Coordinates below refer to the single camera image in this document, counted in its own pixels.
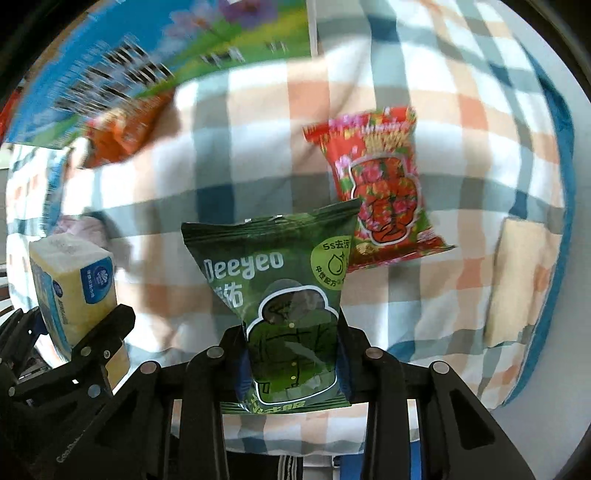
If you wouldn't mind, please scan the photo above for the green Deeyeo wipes pack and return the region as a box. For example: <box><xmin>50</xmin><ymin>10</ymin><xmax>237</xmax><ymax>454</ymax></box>
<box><xmin>181</xmin><ymin>200</ymin><xmax>361</xmax><ymax>414</ymax></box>

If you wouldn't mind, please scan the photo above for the red floral wipes pack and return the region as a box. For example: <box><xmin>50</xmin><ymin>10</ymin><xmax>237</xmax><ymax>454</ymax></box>
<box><xmin>303</xmin><ymin>106</ymin><xmax>454</xmax><ymax>271</ymax></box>

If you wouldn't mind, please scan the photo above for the yellow tissue pack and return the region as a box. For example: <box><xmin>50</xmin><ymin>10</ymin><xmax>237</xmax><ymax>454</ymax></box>
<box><xmin>29</xmin><ymin>233</ymin><xmax>117</xmax><ymax>361</ymax></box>

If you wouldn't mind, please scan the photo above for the cardboard box with blue print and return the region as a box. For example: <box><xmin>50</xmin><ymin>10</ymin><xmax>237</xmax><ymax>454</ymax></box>
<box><xmin>4</xmin><ymin>1</ymin><xmax>318</xmax><ymax>149</ymax></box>

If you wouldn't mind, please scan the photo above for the orange red snack pack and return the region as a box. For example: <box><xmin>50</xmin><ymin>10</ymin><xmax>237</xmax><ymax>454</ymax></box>
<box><xmin>83</xmin><ymin>90</ymin><xmax>174</xmax><ymax>168</ymax></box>

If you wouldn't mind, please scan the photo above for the plaid checkered blanket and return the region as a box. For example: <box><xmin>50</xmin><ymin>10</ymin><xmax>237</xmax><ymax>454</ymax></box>
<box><xmin>5</xmin><ymin>0</ymin><xmax>577</xmax><ymax>457</ymax></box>

